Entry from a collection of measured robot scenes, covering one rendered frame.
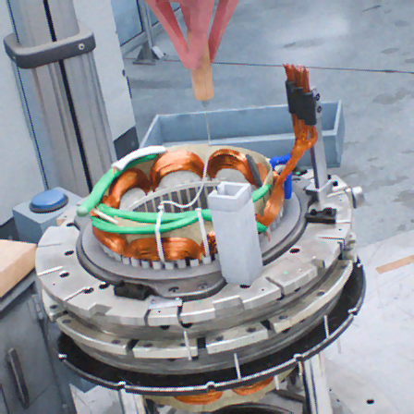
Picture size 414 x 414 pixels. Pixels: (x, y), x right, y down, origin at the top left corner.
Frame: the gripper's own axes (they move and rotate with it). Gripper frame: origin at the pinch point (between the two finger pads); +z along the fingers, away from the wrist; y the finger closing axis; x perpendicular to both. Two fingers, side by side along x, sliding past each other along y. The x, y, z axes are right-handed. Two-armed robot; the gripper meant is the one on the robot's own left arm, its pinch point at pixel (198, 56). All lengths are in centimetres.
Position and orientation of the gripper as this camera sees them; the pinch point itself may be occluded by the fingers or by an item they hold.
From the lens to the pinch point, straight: 93.7
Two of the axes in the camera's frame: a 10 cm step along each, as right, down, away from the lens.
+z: 0.7, 9.1, 4.1
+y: 6.4, -3.6, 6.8
